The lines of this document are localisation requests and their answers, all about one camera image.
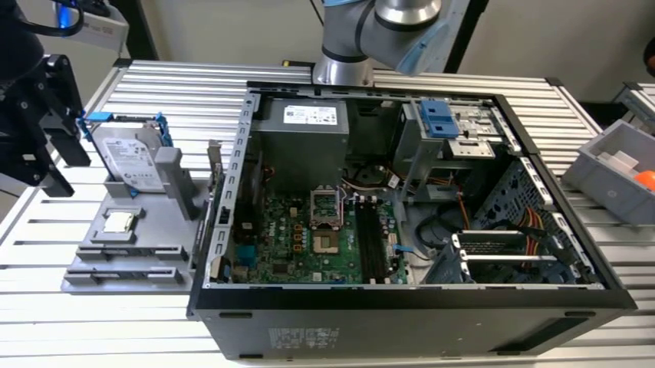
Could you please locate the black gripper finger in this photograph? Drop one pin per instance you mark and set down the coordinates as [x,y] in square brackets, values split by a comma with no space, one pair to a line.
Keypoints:
[25,153]
[61,96]

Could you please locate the dark RAM stick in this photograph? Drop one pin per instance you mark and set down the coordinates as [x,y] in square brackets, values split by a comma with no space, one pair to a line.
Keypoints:
[123,274]

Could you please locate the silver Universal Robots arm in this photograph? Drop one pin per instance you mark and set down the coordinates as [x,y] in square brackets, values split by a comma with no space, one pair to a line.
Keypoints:
[404,15]

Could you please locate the hard disk in blue carrier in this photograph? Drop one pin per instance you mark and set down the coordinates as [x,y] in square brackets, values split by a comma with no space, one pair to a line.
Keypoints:
[128,157]

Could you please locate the silver CPU chip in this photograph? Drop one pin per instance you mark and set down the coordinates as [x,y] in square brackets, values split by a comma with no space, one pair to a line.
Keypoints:
[119,222]

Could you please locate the grey plastic parts rack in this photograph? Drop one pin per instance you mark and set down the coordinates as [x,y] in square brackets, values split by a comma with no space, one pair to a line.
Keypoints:
[153,230]

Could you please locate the green graphics card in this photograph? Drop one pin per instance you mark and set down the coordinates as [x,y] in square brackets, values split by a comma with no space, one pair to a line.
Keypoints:
[215,161]

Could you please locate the grey power supply unit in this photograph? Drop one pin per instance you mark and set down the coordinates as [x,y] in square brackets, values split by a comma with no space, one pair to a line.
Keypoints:
[301,153]

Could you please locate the green motherboard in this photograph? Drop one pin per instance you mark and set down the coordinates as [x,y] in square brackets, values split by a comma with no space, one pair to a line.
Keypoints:
[287,245]

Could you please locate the CPU socket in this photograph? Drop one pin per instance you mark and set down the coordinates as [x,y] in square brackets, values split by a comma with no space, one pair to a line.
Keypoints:
[325,242]

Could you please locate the black round cooler fan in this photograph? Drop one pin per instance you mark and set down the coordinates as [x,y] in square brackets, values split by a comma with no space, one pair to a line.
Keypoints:
[368,177]

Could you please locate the blue plastic drive latch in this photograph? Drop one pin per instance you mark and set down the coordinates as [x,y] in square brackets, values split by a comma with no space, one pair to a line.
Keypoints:
[437,119]

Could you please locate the open black PC case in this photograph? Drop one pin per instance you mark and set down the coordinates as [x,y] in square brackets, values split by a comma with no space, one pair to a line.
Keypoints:
[357,333]

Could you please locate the grey metal disk bay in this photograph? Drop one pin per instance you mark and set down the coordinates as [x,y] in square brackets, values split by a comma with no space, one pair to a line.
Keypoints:
[491,239]

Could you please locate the grey plastic bin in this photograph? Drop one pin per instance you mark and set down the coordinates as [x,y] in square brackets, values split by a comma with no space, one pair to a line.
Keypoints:
[608,191]

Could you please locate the small white box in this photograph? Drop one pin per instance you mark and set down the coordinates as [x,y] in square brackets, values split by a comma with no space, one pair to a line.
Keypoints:
[619,161]

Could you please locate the aluminium slat side table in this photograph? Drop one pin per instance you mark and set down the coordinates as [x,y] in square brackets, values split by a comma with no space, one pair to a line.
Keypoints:
[641,97]

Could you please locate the seated person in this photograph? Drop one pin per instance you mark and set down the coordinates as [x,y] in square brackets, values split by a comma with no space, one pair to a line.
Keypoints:
[651,63]

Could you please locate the orange ball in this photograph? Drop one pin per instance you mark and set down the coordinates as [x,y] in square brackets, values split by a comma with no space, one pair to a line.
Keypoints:
[647,180]

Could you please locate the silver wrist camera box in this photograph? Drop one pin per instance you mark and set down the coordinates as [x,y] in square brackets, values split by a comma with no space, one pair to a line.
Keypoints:
[101,30]

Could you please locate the black frame post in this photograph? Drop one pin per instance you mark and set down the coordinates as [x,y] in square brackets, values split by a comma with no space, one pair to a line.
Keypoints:
[140,38]
[468,38]

